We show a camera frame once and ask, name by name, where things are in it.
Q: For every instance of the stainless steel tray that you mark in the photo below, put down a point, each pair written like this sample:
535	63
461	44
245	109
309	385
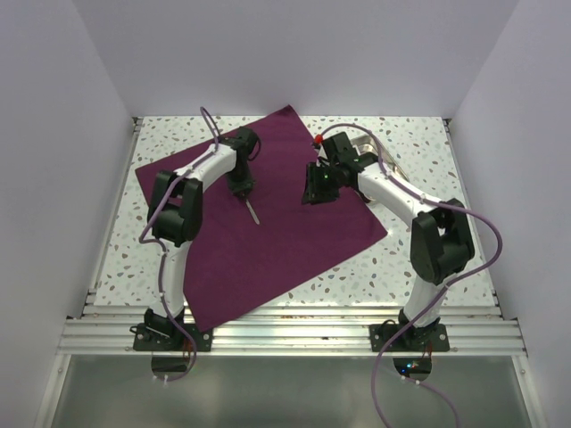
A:
365	144

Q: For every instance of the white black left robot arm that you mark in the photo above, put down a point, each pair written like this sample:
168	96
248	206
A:
175	216

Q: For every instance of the steel tweezers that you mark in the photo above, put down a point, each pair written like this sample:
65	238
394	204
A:
252	212

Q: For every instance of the purple cloth mat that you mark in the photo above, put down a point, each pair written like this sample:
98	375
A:
234	266

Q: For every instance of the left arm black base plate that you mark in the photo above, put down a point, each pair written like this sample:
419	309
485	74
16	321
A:
146	340

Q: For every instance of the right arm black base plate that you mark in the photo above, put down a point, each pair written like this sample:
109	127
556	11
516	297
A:
431	338

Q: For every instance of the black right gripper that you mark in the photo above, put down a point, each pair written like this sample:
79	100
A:
314	193

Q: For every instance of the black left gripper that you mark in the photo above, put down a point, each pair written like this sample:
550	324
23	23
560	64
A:
244	185

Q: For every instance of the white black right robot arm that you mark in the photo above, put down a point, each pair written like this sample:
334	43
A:
441	242

